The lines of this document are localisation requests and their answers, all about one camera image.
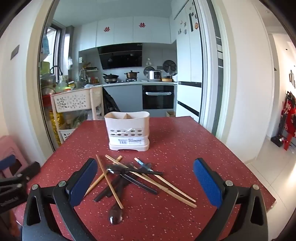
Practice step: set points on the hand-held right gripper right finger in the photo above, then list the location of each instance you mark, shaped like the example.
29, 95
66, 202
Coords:
207, 183

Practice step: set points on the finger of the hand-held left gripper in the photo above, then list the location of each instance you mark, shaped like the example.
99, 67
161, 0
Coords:
30, 170
7, 162

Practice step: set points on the white refrigerator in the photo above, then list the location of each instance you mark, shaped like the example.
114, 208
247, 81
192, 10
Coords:
185, 58

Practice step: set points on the grey kitchen counter cabinet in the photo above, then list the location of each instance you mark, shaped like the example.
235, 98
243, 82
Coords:
127, 97

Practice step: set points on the black spoon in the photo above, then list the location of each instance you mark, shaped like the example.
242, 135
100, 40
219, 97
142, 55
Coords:
143, 186
143, 165
150, 172
115, 216
104, 193

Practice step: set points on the wooden chopstick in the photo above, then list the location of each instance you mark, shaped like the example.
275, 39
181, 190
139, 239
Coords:
175, 187
97, 183
182, 198
109, 180

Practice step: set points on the red paper decal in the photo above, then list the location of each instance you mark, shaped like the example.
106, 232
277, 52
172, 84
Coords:
141, 25
106, 29

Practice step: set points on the black built-in oven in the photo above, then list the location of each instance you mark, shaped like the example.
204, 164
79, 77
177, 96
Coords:
158, 102

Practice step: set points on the black floor device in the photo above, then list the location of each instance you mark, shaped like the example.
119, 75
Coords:
276, 139

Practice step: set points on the grey round rack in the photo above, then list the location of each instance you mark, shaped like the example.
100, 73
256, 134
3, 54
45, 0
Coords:
148, 69

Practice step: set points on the kitchen faucet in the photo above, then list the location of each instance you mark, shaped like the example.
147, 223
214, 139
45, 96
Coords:
56, 69

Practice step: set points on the dark wall ornament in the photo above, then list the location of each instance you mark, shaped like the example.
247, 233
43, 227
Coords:
292, 80

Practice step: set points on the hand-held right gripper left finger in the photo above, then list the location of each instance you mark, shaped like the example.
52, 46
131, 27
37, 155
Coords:
84, 183

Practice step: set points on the steel cooking pot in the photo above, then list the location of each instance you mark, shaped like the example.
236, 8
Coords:
131, 75

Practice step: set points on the pink plastic stool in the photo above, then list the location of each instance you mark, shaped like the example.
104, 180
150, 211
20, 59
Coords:
9, 143

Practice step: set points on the black wok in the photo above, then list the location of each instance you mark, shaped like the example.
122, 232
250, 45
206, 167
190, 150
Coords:
111, 77

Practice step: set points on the cardboard box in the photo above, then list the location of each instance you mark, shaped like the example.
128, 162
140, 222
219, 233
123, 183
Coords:
170, 114

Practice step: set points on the black round divided pan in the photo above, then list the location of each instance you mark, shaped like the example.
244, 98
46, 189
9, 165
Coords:
170, 67

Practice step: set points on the red hanging decoration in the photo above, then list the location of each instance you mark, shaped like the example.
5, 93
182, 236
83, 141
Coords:
289, 111

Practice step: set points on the grey wall switch plate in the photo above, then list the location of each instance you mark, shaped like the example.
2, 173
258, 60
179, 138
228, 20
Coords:
15, 52

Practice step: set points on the black range hood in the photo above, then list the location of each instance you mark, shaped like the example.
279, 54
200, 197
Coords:
120, 56

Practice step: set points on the white upper kitchen cabinets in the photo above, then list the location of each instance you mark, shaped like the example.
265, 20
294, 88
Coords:
122, 32

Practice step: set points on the cream plastic utensil holder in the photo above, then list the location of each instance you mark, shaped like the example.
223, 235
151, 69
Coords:
127, 143

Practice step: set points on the black bag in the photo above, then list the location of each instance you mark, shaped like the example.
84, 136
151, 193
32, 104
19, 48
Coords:
108, 104

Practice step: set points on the gold foil package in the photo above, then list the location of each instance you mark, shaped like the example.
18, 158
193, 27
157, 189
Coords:
56, 122

